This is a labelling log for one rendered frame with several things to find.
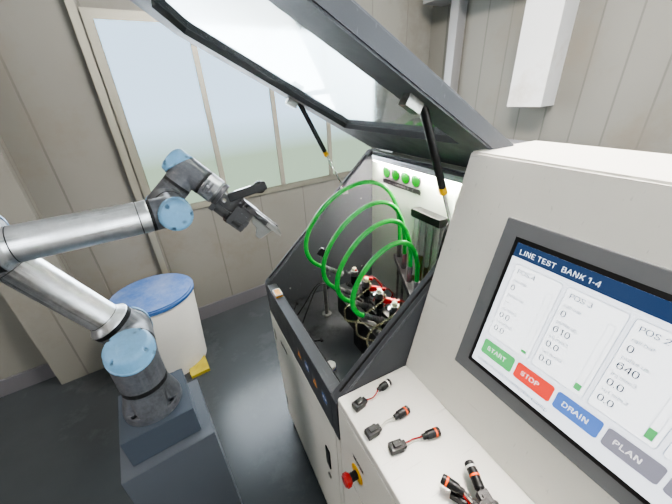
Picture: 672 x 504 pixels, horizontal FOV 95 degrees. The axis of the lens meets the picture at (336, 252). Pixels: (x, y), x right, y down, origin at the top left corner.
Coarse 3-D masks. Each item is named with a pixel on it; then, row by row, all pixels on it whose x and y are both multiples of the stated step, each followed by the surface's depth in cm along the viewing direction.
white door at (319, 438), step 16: (288, 352) 128; (288, 368) 138; (288, 384) 151; (304, 384) 114; (288, 400) 166; (304, 400) 122; (304, 416) 132; (320, 416) 103; (304, 432) 143; (320, 432) 110; (320, 448) 117; (336, 448) 94; (320, 464) 126; (336, 464) 99; (320, 480) 137; (336, 480) 106; (336, 496) 113
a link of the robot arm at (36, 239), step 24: (168, 192) 77; (72, 216) 64; (96, 216) 65; (120, 216) 67; (144, 216) 69; (168, 216) 70; (192, 216) 74; (0, 240) 58; (24, 240) 59; (48, 240) 61; (72, 240) 63; (96, 240) 66; (0, 264) 58
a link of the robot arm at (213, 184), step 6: (210, 180) 85; (216, 180) 86; (222, 180) 88; (204, 186) 84; (210, 186) 85; (216, 186) 85; (222, 186) 87; (198, 192) 86; (204, 192) 85; (210, 192) 85; (216, 192) 86; (204, 198) 87; (210, 198) 86
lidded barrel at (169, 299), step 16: (128, 288) 205; (144, 288) 204; (160, 288) 203; (176, 288) 202; (192, 288) 204; (128, 304) 188; (144, 304) 188; (160, 304) 187; (176, 304) 190; (192, 304) 205; (160, 320) 186; (176, 320) 194; (192, 320) 206; (160, 336) 191; (176, 336) 197; (192, 336) 209; (160, 352) 196; (176, 352) 202; (192, 352) 212; (176, 368) 207
